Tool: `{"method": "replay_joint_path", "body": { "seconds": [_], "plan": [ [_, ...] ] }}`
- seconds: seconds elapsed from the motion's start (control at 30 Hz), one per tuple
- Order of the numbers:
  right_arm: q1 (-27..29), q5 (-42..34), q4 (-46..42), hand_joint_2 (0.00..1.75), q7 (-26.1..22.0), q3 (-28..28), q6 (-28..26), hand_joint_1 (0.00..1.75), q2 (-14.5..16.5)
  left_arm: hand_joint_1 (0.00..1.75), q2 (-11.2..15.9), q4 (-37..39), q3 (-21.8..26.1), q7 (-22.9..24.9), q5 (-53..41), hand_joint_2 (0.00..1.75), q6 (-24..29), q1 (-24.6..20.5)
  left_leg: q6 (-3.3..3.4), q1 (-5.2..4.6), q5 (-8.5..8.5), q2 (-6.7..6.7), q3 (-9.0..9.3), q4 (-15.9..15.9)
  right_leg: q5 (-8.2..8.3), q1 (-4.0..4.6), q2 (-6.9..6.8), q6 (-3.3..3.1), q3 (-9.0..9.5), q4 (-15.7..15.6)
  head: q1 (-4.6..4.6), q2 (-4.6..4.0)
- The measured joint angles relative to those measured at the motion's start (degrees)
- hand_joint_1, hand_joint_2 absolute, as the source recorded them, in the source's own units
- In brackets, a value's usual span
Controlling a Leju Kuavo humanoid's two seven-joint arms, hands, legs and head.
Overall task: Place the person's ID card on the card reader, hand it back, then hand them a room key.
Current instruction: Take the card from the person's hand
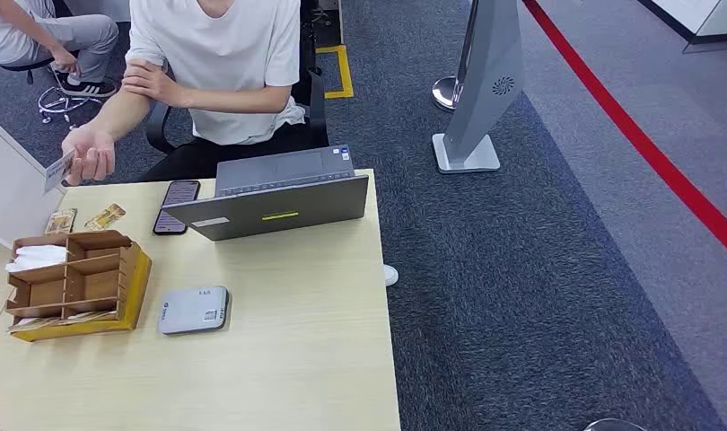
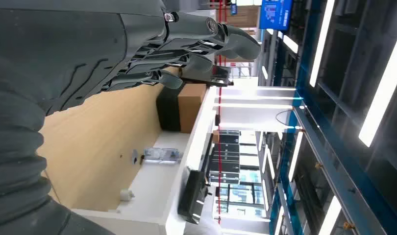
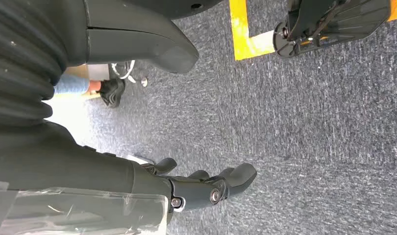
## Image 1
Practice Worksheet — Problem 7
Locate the person's left hand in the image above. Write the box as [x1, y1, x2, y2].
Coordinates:
[121, 59, 183, 107]

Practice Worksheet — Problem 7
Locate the person's right hand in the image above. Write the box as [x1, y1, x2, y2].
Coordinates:
[61, 126, 117, 187]

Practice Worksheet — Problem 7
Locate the white ID card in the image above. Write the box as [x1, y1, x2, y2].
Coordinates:
[42, 150, 77, 197]

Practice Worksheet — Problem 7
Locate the gold room key card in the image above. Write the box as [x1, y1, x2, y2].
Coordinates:
[45, 207, 78, 235]
[83, 203, 127, 232]

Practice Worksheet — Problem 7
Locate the wooden card organizer yellow base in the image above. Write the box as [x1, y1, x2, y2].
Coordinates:
[5, 230, 153, 343]

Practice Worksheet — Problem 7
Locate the seated person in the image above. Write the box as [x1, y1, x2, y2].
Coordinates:
[0, 0, 119, 100]

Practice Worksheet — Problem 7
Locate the grey card reader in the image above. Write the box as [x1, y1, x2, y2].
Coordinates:
[157, 285, 230, 336]

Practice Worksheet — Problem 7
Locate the chrome base stool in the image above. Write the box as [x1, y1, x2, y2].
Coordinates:
[0, 50, 109, 131]

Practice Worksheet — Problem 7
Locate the white partition panel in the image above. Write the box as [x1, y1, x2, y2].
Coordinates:
[0, 111, 67, 248]

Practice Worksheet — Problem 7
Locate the black smartphone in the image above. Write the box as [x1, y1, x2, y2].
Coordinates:
[152, 180, 202, 236]

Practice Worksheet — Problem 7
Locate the white cloth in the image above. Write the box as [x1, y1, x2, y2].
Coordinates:
[5, 244, 69, 274]

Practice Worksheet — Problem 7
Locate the grey laptop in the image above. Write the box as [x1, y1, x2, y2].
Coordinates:
[162, 144, 371, 242]

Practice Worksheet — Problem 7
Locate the chrome stanchion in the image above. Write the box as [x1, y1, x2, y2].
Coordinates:
[432, 0, 480, 112]

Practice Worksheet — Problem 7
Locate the grey kiosk stand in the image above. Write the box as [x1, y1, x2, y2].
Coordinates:
[432, 0, 525, 175]

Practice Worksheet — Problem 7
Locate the white counter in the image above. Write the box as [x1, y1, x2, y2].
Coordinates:
[636, 0, 727, 55]

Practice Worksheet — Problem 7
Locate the chrome round base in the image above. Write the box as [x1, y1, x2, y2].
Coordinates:
[583, 418, 647, 431]

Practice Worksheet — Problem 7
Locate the black equipment with cables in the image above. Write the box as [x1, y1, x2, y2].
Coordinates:
[301, 0, 345, 48]

